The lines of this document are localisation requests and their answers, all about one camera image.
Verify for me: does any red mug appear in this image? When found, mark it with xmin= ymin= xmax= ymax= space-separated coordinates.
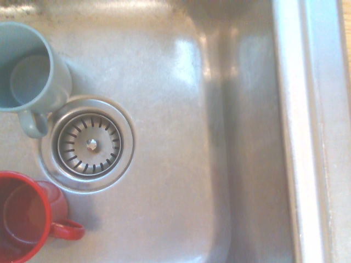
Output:
xmin=0 ymin=170 xmax=86 ymax=263

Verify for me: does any round metal sink strainer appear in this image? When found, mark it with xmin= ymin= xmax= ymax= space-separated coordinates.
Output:
xmin=39 ymin=95 xmax=135 ymax=195

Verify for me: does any stainless steel sink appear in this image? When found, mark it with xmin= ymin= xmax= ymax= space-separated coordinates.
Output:
xmin=0 ymin=0 xmax=351 ymax=263

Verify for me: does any grey-blue mug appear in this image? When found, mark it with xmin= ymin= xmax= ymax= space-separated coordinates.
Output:
xmin=0 ymin=21 xmax=73 ymax=139

